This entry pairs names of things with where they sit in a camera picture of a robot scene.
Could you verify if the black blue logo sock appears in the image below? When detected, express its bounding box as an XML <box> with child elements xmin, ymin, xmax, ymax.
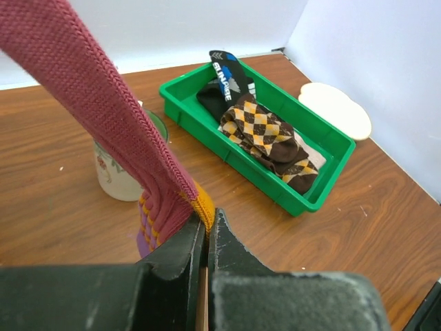
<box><xmin>196</xmin><ymin>50</ymin><xmax>256</xmax><ymax>123</ymax></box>

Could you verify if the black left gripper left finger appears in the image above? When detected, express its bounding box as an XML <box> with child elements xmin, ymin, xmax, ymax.
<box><xmin>1</xmin><ymin>216</ymin><xmax>205</xmax><ymax>330</ymax></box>

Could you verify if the green ceramic mug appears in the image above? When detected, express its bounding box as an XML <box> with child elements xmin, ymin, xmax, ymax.
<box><xmin>93</xmin><ymin>109</ymin><xmax>170</xmax><ymax>203</ymax></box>

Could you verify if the green plastic tray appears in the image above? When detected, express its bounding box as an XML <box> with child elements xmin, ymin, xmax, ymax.
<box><xmin>159</xmin><ymin>63</ymin><xmax>356</xmax><ymax>216</ymax></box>

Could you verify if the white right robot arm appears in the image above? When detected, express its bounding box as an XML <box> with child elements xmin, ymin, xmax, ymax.
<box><xmin>402</xmin><ymin>279</ymin><xmax>441</xmax><ymax>331</ymax></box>

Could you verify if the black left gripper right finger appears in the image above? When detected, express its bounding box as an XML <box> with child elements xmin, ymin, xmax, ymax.
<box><xmin>208</xmin><ymin>209</ymin><xmax>391</xmax><ymax>330</ymax></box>

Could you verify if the cream divided plate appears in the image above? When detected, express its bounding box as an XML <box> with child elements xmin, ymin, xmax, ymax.
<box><xmin>298</xmin><ymin>82</ymin><xmax>372</xmax><ymax>141</ymax></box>

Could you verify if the maroon purple sock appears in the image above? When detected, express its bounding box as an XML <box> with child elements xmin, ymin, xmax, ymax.
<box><xmin>1</xmin><ymin>1</ymin><xmax>215</xmax><ymax>256</ymax></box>

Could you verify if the grey red striped sock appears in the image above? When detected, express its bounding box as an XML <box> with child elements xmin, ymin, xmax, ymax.
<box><xmin>294</xmin><ymin>131</ymin><xmax>327</xmax><ymax>170</ymax></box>

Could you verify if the brown yellow argyle sock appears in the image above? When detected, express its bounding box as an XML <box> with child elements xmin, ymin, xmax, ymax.
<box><xmin>219</xmin><ymin>93</ymin><xmax>308</xmax><ymax>172</ymax></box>
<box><xmin>273</xmin><ymin>159</ymin><xmax>318</xmax><ymax>194</ymax></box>

